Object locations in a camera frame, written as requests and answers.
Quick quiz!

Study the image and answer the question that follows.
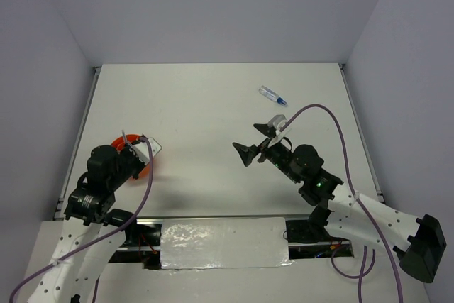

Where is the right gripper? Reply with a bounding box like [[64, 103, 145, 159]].
[[233, 123, 301, 182]]

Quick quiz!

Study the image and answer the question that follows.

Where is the clear blue pen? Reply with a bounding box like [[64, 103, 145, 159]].
[[121, 129, 129, 146]]

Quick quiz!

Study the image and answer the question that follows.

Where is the clear spray bottle blue cap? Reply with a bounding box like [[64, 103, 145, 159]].
[[258, 85, 287, 107]]

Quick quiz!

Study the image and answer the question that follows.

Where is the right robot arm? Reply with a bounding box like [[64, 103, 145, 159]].
[[233, 123, 447, 283]]

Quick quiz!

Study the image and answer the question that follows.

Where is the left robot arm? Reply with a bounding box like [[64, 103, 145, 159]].
[[28, 137, 162, 302]]

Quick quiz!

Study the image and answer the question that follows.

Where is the orange round organizer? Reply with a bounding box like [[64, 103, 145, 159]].
[[111, 134, 162, 182]]

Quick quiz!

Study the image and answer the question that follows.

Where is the foil covered panel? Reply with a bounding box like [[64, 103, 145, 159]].
[[160, 217, 292, 270]]

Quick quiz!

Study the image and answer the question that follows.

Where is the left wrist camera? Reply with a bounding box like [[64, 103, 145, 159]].
[[131, 136, 162, 165]]

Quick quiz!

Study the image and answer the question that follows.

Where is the metal rail base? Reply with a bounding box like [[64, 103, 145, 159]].
[[110, 217, 353, 270]]

